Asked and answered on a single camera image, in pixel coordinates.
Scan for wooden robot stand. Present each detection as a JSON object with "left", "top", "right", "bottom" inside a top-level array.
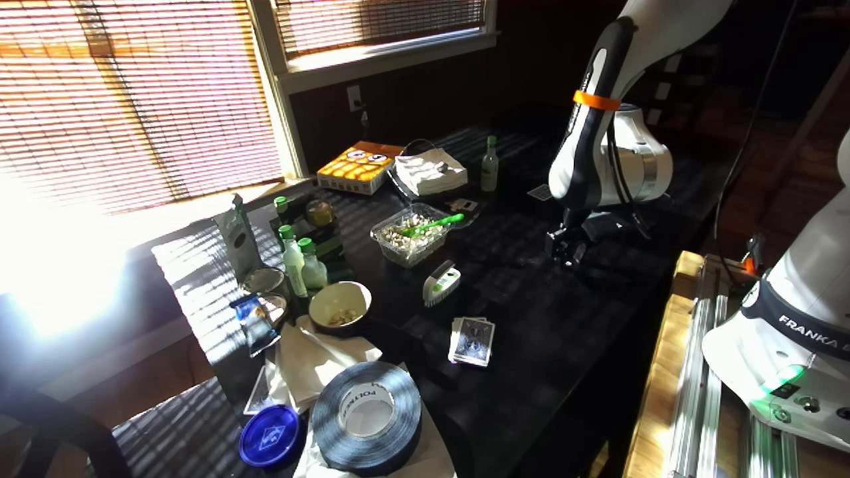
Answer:
[{"left": 622, "top": 250, "right": 850, "bottom": 478}]

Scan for black cable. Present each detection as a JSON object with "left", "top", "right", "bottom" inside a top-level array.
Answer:
[{"left": 704, "top": 0, "right": 805, "bottom": 275}]

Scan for yellow round tin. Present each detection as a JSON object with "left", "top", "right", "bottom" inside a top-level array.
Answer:
[{"left": 305, "top": 198, "right": 337, "bottom": 228}]

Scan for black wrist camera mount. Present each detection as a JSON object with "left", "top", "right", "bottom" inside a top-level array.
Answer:
[{"left": 582, "top": 209, "right": 654, "bottom": 240}]

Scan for orange strap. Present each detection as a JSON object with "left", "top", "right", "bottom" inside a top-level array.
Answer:
[{"left": 570, "top": 88, "right": 623, "bottom": 113}]

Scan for clear plastic seed container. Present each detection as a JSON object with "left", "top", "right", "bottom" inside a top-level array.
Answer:
[{"left": 367, "top": 198, "right": 453, "bottom": 267}]

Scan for round foil topped can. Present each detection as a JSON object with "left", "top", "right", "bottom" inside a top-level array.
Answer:
[{"left": 242, "top": 263, "right": 286, "bottom": 300}]

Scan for large window blind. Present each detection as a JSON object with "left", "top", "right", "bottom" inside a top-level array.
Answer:
[{"left": 0, "top": 0, "right": 286, "bottom": 219}]

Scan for aluminium rails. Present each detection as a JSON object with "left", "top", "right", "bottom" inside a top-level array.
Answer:
[{"left": 666, "top": 258, "right": 800, "bottom": 478}]

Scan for clear plastic wrapper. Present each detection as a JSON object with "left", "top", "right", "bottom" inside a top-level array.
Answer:
[{"left": 242, "top": 356, "right": 301, "bottom": 417}]

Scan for white window frame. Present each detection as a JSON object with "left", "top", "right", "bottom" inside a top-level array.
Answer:
[{"left": 244, "top": 0, "right": 501, "bottom": 185}]

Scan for dark curved chair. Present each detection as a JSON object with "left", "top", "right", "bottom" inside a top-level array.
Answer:
[{"left": 0, "top": 380, "right": 135, "bottom": 478}]

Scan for orange cable clamp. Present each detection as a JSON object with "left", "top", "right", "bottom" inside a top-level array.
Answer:
[{"left": 740, "top": 231, "right": 771, "bottom": 282}]

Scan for dark green margarita box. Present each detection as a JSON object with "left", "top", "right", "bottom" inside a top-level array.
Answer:
[{"left": 268, "top": 193, "right": 353, "bottom": 283}]

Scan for yellow cardboard box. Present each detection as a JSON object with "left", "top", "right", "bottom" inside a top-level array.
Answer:
[{"left": 313, "top": 137, "right": 406, "bottom": 198}]

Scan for white paper napkin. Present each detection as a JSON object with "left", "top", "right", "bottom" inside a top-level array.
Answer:
[{"left": 262, "top": 316, "right": 388, "bottom": 413}]

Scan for blue foil packet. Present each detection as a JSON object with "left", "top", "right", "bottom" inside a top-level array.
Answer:
[{"left": 228, "top": 292, "right": 286, "bottom": 357}]

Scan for bright green plastic tool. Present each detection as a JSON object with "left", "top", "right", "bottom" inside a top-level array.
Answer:
[{"left": 396, "top": 209, "right": 468, "bottom": 238}]

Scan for small clear bottle green cap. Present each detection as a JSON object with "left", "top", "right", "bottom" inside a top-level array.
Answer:
[{"left": 479, "top": 132, "right": 501, "bottom": 195}]

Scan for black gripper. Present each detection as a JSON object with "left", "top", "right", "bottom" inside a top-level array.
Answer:
[{"left": 546, "top": 203, "right": 596, "bottom": 270}]

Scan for grey plate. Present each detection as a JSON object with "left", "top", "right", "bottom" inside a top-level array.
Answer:
[{"left": 307, "top": 357, "right": 426, "bottom": 471}]

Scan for white round bowl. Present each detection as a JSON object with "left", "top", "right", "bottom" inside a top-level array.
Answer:
[{"left": 305, "top": 279, "right": 374, "bottom": 336}]

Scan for blue round plastic lid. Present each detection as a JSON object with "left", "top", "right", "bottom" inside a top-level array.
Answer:
[{"left": 237, "top": 402, "right": 307, "bottom": 469}]

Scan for white flat box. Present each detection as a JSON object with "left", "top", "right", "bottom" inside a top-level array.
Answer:
[{"left": 388, "top": 142, "right": 472, "bottom": 198}]

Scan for small window blind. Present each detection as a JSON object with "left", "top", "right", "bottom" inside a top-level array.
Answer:
[{"left": 268, "top": 0, "right": 491, "bottom": 60}]

